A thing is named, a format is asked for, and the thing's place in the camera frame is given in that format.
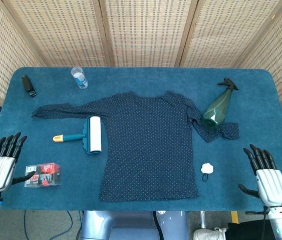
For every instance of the clear box red items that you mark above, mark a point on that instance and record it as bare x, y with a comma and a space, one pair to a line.
44, 175

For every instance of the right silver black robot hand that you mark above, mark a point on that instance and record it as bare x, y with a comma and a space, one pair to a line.
272, 186

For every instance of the black bag on floor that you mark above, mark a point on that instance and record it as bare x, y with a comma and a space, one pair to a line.
246, 231

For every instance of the blue table cover cloth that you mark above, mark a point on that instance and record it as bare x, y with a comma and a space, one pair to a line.
75, 190

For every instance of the teal white lint roller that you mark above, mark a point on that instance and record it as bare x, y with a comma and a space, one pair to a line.
94, 133

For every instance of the clear cylinder blue label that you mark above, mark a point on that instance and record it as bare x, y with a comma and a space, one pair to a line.
80, 78

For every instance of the white face mask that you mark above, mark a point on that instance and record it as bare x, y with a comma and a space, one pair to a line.
207, 168

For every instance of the black stapler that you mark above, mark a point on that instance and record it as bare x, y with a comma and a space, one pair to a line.
27, 85

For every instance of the navy polka dot shirt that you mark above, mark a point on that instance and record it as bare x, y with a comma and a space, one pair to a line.
148, 145

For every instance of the woven wooden folding screen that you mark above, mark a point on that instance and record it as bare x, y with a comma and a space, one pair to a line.
150, 30

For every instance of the blue-grey robot torso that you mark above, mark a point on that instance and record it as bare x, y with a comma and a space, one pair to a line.
130, 225

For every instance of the white sneaker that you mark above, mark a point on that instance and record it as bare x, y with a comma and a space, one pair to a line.
208, 234

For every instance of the green spray bottle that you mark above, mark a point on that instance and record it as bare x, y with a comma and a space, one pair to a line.
217, 110

